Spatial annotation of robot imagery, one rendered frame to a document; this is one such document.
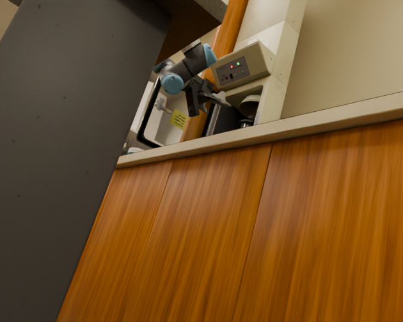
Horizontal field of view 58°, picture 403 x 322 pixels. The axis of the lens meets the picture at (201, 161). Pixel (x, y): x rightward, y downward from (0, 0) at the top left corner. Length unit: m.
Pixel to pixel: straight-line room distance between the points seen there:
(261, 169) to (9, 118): 0.63
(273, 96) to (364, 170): 0.87
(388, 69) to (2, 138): 1.66
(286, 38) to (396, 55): 0.50
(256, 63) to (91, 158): 1.19
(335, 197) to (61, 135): 0.54
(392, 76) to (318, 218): 1.16
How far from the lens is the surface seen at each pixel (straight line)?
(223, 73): 1.76
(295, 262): 0.79
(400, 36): 1.98
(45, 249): 0.51
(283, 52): 1.72
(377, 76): 1.89
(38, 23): 0.56
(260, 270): 0.84
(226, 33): 2.04
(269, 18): 1.90
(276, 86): 1.62
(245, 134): 1.01
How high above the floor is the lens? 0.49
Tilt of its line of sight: 19 degrees up
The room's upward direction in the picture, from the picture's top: 17 degrees clockwise
